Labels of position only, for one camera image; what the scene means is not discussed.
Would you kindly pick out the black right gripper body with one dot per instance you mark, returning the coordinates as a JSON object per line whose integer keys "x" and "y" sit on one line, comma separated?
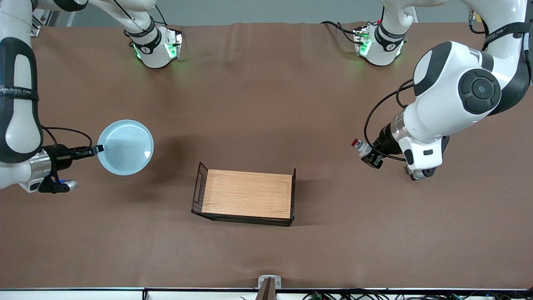
{"x": 61, "y": 154}

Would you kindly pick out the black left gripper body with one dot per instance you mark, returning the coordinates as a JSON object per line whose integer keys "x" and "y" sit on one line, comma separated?
{"x": 385, "y": 139}

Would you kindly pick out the red push button switch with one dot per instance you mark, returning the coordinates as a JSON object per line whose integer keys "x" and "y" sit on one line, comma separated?
{"x": 359, "y": 146}

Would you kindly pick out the light blue round plate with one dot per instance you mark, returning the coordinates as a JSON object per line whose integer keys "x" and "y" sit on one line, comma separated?
{"x": 125, "y": 148}

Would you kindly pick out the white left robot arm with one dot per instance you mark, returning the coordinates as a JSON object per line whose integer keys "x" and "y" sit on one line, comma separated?
{"x": 441, "y": 91}

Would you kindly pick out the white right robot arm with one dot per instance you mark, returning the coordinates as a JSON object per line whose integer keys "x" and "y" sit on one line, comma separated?
{"x": 16, "y": 125}

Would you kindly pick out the brown table cloth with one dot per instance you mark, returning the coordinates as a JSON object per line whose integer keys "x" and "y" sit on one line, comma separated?
{"x": 266, "y": 104}

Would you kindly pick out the aluminium frame profile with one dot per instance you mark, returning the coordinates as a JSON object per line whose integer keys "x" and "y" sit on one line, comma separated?
{"x": 43, "y": 23}

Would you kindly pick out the grey metal camera mount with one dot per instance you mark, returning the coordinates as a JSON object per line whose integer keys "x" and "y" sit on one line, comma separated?
{"x": 262, "y": 279}

